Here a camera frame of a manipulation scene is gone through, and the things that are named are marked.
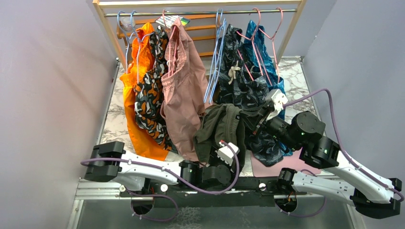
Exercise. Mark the black shark print shorts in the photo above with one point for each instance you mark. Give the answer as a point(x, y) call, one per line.
point(239, 83)

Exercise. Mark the blue hanger on orange shorts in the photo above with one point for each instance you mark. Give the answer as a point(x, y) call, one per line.
point(138, 59)

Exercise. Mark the blue wire hanger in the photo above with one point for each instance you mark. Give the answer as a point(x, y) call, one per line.
point(217, 56)

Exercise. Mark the metal hanging rod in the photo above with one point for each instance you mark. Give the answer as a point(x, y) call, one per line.
point(149, 14)

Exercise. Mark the blue shark print shorts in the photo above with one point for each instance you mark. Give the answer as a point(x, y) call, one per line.
point(264, 147)

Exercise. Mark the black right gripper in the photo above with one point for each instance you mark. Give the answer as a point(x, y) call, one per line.
point(255, 118)

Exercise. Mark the wooden ladder shelf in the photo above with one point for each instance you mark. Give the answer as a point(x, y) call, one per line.
point(201, 29)

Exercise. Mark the olive green shorts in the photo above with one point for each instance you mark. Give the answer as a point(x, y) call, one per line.
point(222, 122)

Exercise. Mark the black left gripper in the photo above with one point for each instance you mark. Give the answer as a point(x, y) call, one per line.
point(214, 157)

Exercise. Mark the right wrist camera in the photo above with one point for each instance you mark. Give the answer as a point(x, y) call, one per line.
point(278, 99)

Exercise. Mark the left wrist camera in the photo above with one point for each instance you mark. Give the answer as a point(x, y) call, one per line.
point(226, 154)

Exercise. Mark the pink mat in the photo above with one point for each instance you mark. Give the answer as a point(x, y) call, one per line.
point(293, 162)

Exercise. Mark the colourful marker box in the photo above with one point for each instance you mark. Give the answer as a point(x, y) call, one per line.
point(168, 21)

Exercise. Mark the orange black camo shorts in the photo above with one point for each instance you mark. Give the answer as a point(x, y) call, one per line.
point(150, 96)

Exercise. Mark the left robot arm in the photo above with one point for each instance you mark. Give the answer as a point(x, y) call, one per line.
point(110, 162)

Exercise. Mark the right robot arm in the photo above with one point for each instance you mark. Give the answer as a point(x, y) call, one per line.
point(370, 194)

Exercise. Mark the dusty pink shorts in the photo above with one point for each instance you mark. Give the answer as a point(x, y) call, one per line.
point(184, 86)

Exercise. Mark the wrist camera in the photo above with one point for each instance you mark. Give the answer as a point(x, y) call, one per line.
point(226, 154)
point(278, 99)

